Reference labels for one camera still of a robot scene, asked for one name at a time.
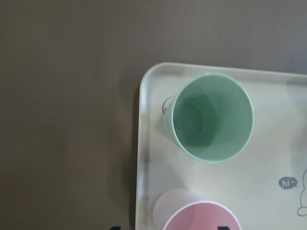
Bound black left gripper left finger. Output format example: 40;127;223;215
110;226;121;230

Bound pink cup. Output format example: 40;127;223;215
153;189;242;230

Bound green cup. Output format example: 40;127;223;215
162;73;254;163

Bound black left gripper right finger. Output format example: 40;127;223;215
217;226;227;230

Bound cream rabbit tray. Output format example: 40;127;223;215
135;63;307;230

